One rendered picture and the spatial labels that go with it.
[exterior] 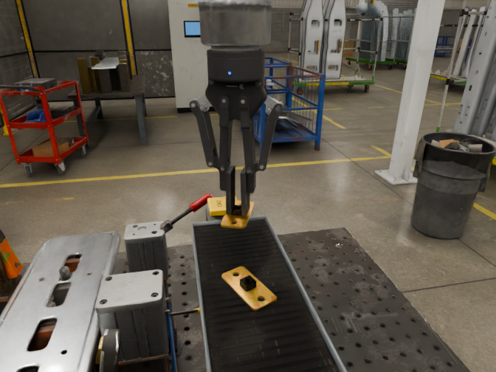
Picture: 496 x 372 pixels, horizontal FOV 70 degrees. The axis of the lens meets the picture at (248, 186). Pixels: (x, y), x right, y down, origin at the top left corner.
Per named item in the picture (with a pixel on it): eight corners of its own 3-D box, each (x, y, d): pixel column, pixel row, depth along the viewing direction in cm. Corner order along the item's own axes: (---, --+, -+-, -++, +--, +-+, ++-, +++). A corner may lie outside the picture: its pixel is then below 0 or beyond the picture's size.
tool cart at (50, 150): (55, 154, 447) (36, 74, 407) (91, 154, 447) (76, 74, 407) (16, 180, 374) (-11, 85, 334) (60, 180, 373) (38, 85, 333)
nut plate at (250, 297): (220, 276, 50) (219, 269, 50) (242, 266, 52) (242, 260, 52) (254, 312, 44) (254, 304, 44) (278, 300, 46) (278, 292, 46)
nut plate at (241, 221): (232, 201, 60) (232, 195, 60) (255, 203, 60) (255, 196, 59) (219, 226, 53) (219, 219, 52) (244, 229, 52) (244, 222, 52)
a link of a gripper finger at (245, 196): (243, 166, 54) (249, 166, 54) (245, 207, 57) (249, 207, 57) (240, 173, 51) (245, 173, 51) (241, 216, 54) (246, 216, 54)
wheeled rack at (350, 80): (296, 95, 822) (300, 10, 750) (285, 88, 912) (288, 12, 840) (373, 93, 851) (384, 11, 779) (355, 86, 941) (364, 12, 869)
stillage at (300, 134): (240, 130, 553) (239, 66, 514) (288, 127, 570) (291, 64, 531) (260, 155, 447) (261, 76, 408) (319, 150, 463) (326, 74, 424)
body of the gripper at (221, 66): (272, 46, 48) (270, 114, 52) (212, 46, 50) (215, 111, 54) (264, 50, 42) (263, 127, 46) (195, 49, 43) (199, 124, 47)
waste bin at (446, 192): (388, 215, 304) (403, 133, 274) (443, 209, 314) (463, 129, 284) (426, 249, 260) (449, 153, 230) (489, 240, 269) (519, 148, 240)
